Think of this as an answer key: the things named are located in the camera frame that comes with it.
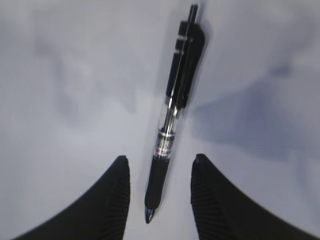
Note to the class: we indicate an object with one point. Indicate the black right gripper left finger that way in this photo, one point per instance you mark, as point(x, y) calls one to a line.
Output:
point(99, 214)

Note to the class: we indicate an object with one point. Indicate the black pen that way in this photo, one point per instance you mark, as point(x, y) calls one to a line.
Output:
point(188, 50)

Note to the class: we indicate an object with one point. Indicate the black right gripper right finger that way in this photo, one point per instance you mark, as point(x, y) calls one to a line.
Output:
point(223, 212)

